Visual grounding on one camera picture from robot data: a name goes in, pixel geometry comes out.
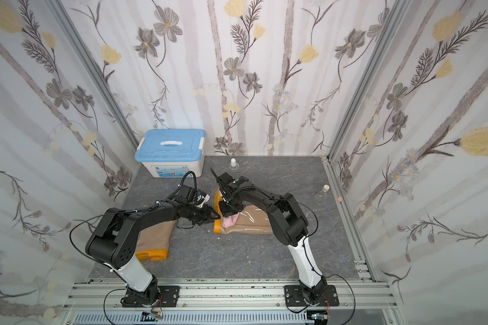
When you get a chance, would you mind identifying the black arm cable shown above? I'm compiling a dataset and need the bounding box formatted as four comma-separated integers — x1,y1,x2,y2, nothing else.
300,202,357,325
68,214,107,269

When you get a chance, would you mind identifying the glass flask with white stopper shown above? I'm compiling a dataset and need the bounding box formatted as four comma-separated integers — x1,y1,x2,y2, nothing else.
314,184,330,204

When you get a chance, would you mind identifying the tan rubber boot orange sole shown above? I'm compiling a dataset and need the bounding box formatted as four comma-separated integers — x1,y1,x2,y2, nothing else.
214,193,272,235

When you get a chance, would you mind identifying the aluminium front rail frame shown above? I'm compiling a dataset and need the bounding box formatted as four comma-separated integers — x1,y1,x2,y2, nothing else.
57,278,404,324

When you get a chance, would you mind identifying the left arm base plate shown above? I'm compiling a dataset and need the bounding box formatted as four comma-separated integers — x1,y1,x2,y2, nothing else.
121,286,180,308

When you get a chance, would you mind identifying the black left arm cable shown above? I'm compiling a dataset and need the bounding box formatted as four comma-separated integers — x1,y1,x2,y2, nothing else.
68,214,107,269

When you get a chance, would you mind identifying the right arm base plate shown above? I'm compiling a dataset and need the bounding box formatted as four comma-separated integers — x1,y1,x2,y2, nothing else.
283,284,340,307

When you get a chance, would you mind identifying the blue lid storage box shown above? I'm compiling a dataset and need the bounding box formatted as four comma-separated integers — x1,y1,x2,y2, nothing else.
134,129,206,178

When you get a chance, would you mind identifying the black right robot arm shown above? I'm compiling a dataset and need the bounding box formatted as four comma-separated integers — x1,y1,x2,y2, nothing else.
210,169,328,305

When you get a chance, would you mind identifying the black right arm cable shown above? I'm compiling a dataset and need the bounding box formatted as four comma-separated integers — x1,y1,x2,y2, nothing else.
300,202,357,325

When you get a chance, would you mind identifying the pink cloth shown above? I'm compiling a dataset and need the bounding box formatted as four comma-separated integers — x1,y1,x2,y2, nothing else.
221,213,239,229

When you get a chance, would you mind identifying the white perforated cable tray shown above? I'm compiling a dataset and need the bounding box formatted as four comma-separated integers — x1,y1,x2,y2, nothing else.
70,310,314,324

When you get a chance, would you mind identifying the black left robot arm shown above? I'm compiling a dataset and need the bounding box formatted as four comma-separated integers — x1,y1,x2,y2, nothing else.
85,186,220,307

